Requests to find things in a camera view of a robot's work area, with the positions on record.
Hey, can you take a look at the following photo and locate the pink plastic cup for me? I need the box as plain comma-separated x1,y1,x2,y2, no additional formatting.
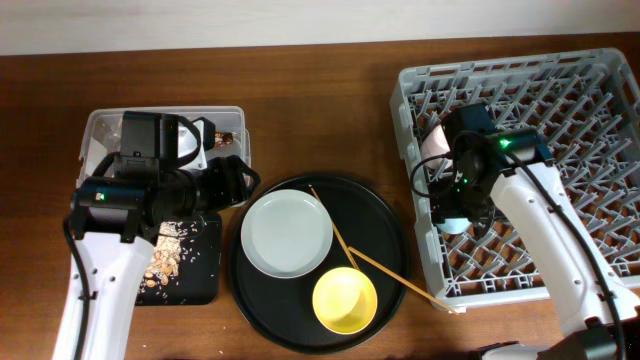
420,125,452,170

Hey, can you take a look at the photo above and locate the blue plastic cup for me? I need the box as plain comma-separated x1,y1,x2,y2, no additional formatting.
436,218,471,235

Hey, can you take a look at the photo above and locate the light grey plate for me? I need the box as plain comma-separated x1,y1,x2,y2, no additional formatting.
240,189,333,279

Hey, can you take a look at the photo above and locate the food scraps and rice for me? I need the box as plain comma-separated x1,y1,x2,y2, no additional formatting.
138,221,203,300

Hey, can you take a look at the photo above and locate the wooden chopstick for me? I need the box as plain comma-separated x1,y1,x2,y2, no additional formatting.
309,185,360,271
347,246,459,315

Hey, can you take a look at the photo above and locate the yellow bowl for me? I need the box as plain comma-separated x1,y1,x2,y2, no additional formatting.
312,267,378,335

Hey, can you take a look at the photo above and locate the gold snack wrapper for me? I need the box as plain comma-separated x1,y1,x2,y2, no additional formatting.
214,132,235,148

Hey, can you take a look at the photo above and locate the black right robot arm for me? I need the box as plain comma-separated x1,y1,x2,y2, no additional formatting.
429,105,639,360

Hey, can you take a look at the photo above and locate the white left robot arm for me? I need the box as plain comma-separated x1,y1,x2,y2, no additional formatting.
53,110,260,359

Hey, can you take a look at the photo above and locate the grey dishwasher rack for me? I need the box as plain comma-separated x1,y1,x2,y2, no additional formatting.
389,48,639,311

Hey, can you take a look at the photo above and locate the rectangular black tray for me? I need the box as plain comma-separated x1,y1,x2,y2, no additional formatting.
136,213,222,306

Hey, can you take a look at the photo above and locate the clear plastic bin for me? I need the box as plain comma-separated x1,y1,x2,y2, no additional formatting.
76,106,251,188

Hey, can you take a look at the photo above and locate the round black serving tray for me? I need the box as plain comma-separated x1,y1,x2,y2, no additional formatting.
227,173,409,354

